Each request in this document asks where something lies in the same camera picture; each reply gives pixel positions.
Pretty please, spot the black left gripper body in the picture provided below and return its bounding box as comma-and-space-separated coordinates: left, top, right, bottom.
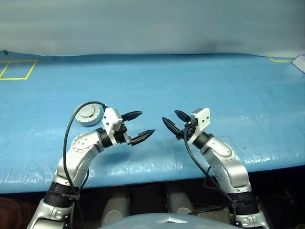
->
114, 123, 132, 145

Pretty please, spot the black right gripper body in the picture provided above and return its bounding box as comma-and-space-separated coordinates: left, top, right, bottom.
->
180, 118, 198, 140

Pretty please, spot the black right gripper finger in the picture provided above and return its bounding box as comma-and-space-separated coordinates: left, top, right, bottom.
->
162, 116, 184, 141
173, 109, 191, 123

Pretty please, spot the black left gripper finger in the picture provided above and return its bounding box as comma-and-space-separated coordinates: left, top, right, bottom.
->
121, 111, 143, 121
130, 129, 155, 146

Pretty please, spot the silver toothed motor lid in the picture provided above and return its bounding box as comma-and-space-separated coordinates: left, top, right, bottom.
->
75, 102, 103, 123

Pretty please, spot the blue plastic table cover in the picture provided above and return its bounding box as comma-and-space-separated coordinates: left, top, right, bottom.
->
0, 49, 305, 194

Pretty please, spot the grey rounded robot leg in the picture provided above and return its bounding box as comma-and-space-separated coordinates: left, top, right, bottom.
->
101, 190, 131, 226
165, 189, 197, 217

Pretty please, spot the grey robot torso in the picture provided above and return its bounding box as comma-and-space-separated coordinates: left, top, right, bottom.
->
99, 213, 239, 229

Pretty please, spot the white box corner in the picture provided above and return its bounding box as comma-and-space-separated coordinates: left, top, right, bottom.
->
292, 53, 305, 73

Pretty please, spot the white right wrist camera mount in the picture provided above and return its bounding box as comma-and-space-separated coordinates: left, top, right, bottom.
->
189, 107, 211, 144

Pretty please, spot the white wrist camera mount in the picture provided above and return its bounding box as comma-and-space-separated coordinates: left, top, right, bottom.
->
102, 107, 122, 146
189, 107, 211, 144

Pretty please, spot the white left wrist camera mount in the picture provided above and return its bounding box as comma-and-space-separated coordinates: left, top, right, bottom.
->
102, 107, 122, 146

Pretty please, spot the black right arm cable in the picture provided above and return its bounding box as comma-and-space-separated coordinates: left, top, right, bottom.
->
183, 127, 239, 225

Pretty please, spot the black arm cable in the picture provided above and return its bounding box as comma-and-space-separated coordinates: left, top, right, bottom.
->
183, 127, 239, 225
63, 101, 107, 229

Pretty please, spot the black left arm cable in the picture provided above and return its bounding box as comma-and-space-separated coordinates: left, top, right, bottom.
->
63, 101, 107, 229

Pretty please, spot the thin black floor cable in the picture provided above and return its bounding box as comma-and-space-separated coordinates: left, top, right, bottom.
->
189, 202, 229, 215

